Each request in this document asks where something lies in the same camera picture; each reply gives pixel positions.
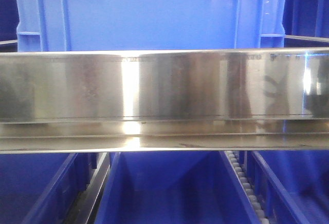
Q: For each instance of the dark blue bin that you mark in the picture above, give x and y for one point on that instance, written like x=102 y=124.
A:
x=291 y=186
x=9 y=19
x=174 y=187
x=41 y=188
x=306 y=18

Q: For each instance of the stainless steel shelf rail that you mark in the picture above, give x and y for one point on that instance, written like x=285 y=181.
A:
x=167 y=100

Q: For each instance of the steel divider rail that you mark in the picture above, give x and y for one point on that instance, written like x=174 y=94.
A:
x=86 y=206

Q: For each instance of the dark blue bin lower middle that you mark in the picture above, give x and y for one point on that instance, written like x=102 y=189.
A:
x=174 y=187

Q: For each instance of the dark blue bin lower right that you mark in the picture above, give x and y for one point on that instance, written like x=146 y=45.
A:
x=291 y=186

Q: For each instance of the dark blue bin upper left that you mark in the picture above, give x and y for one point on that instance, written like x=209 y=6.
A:
x=9 y=19

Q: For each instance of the light blue plastic bin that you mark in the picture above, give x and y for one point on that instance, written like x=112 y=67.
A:
x=80 y=25

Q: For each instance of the white roller track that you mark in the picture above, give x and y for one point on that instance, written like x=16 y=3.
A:
x=234 y=161

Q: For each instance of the dark blue bin lower left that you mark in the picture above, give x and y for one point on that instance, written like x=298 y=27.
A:
x=41 y=188

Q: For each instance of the dark blue bin upper right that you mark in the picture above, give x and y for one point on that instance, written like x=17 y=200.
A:
x=306 y=18

